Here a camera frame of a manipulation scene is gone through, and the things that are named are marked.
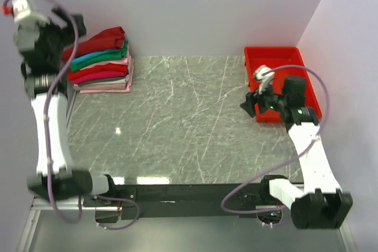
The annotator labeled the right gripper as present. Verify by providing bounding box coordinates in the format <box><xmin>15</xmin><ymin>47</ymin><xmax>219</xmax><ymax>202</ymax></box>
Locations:
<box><xmin>240</xmin><ymin>79</ymin><xmax>288</xmax><ymax>117</ymax></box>

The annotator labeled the dark red t-shirt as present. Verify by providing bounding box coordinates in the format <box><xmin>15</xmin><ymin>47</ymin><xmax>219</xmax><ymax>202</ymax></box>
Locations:
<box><xmin>75</xmin><ymin>27</ymin><xmax>126</xmax><ymax>58</ymax></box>

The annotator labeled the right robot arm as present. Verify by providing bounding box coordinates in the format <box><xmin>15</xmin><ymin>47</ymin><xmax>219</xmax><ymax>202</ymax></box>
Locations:
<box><xmin>240</xmin><ymin>75</ymin><xmax>353</xmax><ymax>229</ymax></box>

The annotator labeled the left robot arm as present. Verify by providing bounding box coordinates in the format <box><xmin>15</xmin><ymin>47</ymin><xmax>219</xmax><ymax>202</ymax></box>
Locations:
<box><xmin>12</xmin><ymin>7</ymin><xmax>118</xmax><ymax>206</ymax></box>

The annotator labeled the turquoise folded t-shirt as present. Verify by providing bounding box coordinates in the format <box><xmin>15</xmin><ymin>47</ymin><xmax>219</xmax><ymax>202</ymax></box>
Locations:
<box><xmin>71</xmin><ymin>51</ymin><xmax>106</xmax><ymax>64</ymax></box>

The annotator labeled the green folded t-shirt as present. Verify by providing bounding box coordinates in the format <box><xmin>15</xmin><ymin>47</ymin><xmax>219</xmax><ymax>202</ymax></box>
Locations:
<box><xmin>70</xmin><ymin>40</ymin><xmax>128</xmax><ymax>71</ymax></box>

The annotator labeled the red plastic bin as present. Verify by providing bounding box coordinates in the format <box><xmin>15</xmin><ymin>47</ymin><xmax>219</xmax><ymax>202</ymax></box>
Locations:
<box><xmin>244</xmin><ymin>47</ymin><xmax>322</xmax><ymax>119</ymax></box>

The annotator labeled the red folded t-shirt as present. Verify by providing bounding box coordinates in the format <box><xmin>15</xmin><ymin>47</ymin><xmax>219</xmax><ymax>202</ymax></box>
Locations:
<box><xmin>68</xmin><ymin>64</ymin><xmax>128</xmax><ymax>81</ymax></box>

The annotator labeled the light pink folded t-shirt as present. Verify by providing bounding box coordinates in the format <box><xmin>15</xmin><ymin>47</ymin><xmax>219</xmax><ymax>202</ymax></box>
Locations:
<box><xmin>71</xmin><ymin>48</ymin><xmax>130</xmax><ymax>72</ymax></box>

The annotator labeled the dark grey folded t-shirt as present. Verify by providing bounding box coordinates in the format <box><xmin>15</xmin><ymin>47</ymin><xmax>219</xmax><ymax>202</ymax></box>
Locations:
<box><xmin>76</xmin><ymin>77</ymin><xmax>126</xmax><ymax>86</ymax></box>

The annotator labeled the pink bottom folded t-shirt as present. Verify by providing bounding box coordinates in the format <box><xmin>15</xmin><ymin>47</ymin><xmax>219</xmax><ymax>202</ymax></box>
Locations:
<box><xmin>74</xmin><ymin>58</ymin><xmax>134</xmax><ymax>93</ymax></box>

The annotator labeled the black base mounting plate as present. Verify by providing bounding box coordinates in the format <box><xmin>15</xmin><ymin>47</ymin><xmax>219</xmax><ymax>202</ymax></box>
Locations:
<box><xmin>82</xmin><ymin>183</ymin><xmax>295</xmax><ymax>223</ymax></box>

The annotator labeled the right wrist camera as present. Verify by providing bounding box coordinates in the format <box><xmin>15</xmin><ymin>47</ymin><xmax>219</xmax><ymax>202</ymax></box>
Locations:
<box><xmin>253</xmin><ymin>65</ymin><xmax>275</xmax><ymax>94</ymax></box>

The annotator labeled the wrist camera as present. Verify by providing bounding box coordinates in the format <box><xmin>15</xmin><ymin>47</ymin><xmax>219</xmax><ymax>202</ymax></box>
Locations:
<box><xmin>2</xmin><ymin>0</ymin><xmax>50</xmax><ymax>24</ymax></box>
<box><xmin>253</xmin><ymin>65</ymin><xmax>275</xmax><ymax>94</ymax></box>

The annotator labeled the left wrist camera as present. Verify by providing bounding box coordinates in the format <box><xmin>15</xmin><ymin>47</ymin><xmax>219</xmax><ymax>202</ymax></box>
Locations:
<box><xmin>2</xmin><ymin>0</ymin><xmax>50</xmax><ymax>24</ymax></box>

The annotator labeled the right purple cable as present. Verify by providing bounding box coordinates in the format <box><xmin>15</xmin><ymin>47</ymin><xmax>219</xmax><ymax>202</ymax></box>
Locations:
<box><xmin>221</xmin><ymin>64</ymin><xmax>330</xmax><ymax>231</ymax></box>

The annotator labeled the purple cable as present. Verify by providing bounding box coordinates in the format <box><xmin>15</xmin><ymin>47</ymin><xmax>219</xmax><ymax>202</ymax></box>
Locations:
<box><xmin>4</xmin><ymin>0</ymin><xmax>141</xmax><ymax>231</ymax></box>
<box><xmin>221</xmin><ymin>64</ymin><xmax>330</xmax><ymax>231</ymax></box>

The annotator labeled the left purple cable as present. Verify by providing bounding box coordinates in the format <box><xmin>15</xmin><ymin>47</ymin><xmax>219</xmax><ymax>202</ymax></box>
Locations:
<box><xmin>4</xmin><ymin>0</ymin><xmax>141</xmax><ymax>231</ymax></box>

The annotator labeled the aluminium rail frame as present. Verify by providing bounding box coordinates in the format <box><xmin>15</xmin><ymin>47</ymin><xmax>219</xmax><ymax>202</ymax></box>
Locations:
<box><xmin>29</xmin><ymin>80</ymin><xmax>345</xmax><ymax>214</ymax></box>

